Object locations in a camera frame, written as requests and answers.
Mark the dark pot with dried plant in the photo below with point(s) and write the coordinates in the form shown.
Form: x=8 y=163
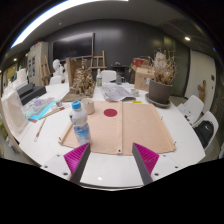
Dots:
x=160 y=87

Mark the wooden paintbrush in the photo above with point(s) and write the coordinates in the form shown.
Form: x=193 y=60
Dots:
x=40 y=129
x=53 y=112

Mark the black wall screen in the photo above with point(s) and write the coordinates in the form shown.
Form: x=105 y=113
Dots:
x=73 y=46

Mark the beige paper cup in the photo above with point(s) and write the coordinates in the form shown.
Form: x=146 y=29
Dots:
x=88 y=106

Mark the white canvas bag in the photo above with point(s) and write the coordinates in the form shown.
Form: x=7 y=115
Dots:
x=14 y=111

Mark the white plaster bust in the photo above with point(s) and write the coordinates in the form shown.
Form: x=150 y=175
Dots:
x=57 y=68

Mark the red box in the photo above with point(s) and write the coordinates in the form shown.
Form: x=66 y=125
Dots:
x=140 y=62

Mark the round ceiling spotlight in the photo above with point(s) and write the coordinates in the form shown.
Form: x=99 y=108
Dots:
x=187 y=38

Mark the black backpack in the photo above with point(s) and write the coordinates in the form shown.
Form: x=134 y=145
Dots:
x=204 y=132

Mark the yellow marker pen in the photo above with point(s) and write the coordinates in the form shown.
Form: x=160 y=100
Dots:
x=136 y=101

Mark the dark round pot saucer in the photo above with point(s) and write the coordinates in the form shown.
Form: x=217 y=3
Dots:
x=156 y=104

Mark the wooden easel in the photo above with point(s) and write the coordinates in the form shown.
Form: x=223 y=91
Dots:
x=97 y=61

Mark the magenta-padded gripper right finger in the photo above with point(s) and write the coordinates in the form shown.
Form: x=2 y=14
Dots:
x=146 y=159

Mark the grey printed newspaper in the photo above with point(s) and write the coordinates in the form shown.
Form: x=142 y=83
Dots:
x=115 y=92

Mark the long ceiling light strip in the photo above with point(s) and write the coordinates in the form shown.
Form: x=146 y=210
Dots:
x=50 y=15

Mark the beige cloth table mat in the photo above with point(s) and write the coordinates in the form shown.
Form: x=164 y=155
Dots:
x=140 y=128

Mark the grey kettle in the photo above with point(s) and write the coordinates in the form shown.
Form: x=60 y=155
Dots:
x=119 y=79

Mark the clear blue-capped water bottle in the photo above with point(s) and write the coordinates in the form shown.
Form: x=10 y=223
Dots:
x=80 y=125

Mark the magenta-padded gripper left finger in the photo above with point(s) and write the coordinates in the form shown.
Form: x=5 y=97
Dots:
x=76 y=158

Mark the flat round red coaster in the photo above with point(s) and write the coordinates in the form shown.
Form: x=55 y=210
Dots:
x=110 y=112

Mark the wooden wall figure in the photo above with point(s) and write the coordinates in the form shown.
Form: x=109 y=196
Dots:
x=201 y=90

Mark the small white cup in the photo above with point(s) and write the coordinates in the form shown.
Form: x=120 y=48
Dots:
x=134 y=92

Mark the wooden carved sculpture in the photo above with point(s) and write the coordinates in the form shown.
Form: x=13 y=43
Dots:
x=82 y=81

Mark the brown cardboard box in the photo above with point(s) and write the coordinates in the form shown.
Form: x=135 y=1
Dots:
x=143 y=79

